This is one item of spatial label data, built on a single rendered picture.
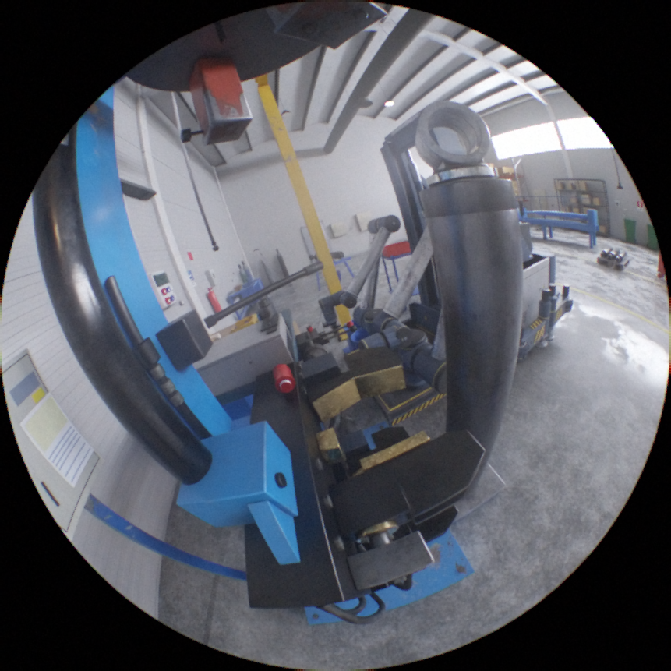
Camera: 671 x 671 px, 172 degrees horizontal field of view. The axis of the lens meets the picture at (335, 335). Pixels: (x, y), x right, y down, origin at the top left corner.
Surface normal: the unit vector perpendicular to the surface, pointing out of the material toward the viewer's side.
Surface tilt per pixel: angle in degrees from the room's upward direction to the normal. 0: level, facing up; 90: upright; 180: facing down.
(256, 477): 0
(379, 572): 0
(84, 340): 90
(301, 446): 0
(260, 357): 90
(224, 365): 90
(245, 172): 90
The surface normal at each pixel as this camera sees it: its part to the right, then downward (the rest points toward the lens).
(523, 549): -0.30, -0.85
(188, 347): 0.22, 0.37
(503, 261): -0.12, 0.48
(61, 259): 0.78, 0.04
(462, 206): -0.63, 0.52
